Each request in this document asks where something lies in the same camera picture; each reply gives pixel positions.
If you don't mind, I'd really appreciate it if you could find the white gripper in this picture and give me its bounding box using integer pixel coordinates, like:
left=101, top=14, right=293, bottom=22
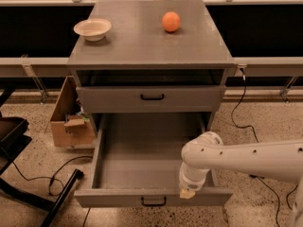
left=179, top=163, right=209, bottom=200

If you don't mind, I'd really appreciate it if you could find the grey drawer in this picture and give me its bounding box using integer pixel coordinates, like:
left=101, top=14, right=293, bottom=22
left=75, top=113, right=232, bottom=208

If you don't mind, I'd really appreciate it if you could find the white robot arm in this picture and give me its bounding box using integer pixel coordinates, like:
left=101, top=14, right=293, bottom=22
left=179, top=131, right=303, bottom=227

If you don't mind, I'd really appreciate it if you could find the grey drawer cabinet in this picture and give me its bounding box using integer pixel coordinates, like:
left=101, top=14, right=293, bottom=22
left=68, top=0, right=234, bottom=127

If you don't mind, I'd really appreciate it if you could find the black power adapter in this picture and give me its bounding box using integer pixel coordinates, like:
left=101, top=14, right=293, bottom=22
left=249, top=174, right=264, bottom=179

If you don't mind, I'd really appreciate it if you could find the cardboard box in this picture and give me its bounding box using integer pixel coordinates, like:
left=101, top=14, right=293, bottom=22
left=50, top=77, right=96, bottom=147

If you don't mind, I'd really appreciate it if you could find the orange ball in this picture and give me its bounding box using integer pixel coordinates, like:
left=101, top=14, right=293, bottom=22
left=162, top=11, right=181, bottom=32

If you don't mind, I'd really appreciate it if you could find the black chair base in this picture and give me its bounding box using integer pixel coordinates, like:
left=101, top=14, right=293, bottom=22
left=0, top=92, right=91, bottom=227

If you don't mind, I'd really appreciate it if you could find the white paper bowl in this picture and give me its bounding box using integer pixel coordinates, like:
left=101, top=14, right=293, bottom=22
left=74, top=18, right=112, bottom=42

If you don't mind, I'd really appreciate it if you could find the grey metal railing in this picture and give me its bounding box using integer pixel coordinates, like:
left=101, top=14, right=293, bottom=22
left=0, top=0, right=303, bottom=104

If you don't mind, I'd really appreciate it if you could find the black power cable right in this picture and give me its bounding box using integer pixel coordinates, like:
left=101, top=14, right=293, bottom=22
left=230, top=67, right=281, bottom=227

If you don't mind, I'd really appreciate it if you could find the black cable on floor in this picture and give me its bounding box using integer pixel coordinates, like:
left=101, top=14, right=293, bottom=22
left=11, top=155, right=94, bottom=227

